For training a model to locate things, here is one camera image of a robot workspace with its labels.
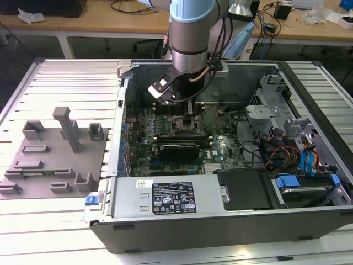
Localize grey flat device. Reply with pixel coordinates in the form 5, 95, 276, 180
291, 0, 324, 10

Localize wooden desk white frame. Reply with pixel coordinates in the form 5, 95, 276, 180
0, 0, 353, 59

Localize white cardboard box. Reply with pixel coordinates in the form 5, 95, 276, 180
339, 15, 353, 30

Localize silver chipset heatsink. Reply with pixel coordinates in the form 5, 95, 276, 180
204, 162, 223, 174

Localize small black adapter box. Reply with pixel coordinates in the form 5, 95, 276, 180
274, 4, 292, 20

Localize green motherboard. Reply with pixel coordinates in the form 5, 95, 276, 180
125, 106, 246, 177

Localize blue flat data cable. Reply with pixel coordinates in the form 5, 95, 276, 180
299, 139, 322, 177

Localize black rear case fan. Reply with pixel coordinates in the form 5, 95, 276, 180
140, 89, 151, 108

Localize large black box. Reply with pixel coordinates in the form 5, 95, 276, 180
0, 0, 88, 17

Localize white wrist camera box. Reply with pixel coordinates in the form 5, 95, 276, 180
148, 68, 178, 105

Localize black camera cable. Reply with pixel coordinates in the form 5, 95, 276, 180
172, 15, 226, 104

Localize grey parts rack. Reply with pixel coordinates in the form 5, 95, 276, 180
0, 106, 111, 199

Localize silver metal drive cage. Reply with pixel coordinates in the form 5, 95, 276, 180
244, 73, 293, 144

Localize black graphics card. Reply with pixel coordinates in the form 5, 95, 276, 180
157, 142, 201, 161

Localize hard disk in blue carrier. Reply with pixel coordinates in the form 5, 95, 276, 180
271, 173, 343, 209

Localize metal socket cover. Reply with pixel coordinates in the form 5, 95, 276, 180
199, 107, 222, 130

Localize CPU socket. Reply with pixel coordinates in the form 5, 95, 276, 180
171, 115, 207, 136

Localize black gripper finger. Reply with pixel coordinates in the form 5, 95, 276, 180
181, 100, 194, 130

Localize clear plastic bags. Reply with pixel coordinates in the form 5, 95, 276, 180
302, 4, 341, 25

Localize black open PC case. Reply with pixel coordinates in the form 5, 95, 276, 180
82, 59, 353, 255

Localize white crumpled paper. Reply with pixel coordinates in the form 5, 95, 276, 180
17, 7, 45, 23

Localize orange yellow power wires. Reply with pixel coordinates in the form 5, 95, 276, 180
264, 145, 302, 169

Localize black plastic bay cover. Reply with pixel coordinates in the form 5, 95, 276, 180
213, 168, 275, 211

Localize silver power supply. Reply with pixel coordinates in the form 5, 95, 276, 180
111, 176, 229, 220

